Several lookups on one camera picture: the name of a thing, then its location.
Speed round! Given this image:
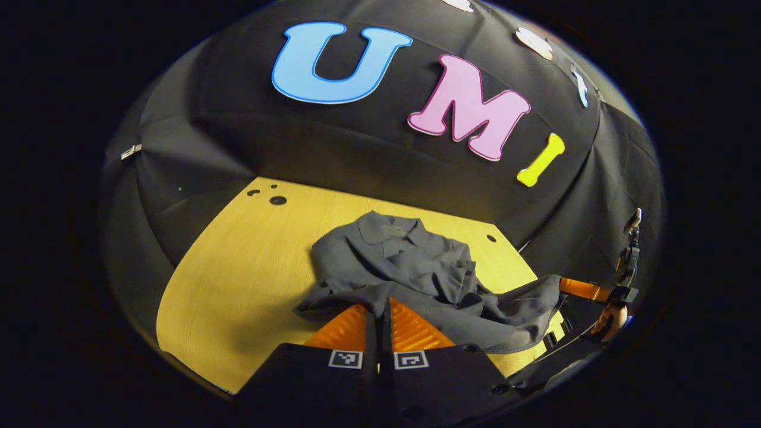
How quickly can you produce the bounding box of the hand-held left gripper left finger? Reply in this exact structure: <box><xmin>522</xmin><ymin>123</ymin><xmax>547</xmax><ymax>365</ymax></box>
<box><xmin>238</xmin><ymin>303</ymin><xmax>380</xmax><ymax>428</ymax></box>

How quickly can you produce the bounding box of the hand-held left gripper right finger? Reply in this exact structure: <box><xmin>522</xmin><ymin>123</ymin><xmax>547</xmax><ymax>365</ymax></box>
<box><xmin>380</xmin><ymin>297</ymin><xmax>524</xmax><ymax>428</ymax></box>

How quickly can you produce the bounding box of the grey polo shirt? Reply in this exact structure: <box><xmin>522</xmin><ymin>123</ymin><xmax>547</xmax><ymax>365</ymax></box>
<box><xmin>294</xmin><ymin>210</ymin><xmax>566</xmax><ymax>355</ymax></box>

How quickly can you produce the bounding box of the black backdrop cloth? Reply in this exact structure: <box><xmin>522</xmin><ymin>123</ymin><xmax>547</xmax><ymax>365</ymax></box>
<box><xmin>98</xmin><ymin>0</ymin><xmax>665</xmax><ymax>333</ymax></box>

